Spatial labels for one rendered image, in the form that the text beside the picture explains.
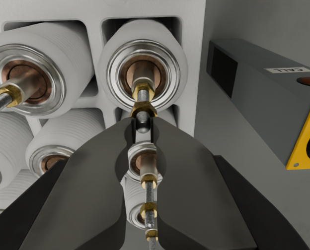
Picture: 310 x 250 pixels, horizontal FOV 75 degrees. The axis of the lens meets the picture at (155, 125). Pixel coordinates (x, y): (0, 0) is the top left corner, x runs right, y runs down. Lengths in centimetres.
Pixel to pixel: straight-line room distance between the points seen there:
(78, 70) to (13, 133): 16
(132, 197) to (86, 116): 15
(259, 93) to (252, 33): 25
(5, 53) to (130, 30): 12
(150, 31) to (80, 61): 9
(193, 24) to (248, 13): 23
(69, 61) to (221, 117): 42
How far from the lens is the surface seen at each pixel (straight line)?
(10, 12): 31
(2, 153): 34
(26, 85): 22
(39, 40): 23
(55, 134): 28
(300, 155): 23
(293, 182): 85
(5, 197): 41
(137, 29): 21
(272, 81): 25
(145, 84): 17
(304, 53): 58
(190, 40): 28
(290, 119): 23
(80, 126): 30
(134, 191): 35
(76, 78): 23
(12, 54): 24
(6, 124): 37
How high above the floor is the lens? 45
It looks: 58 degrees down
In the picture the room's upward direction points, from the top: 176 degrees clockwise
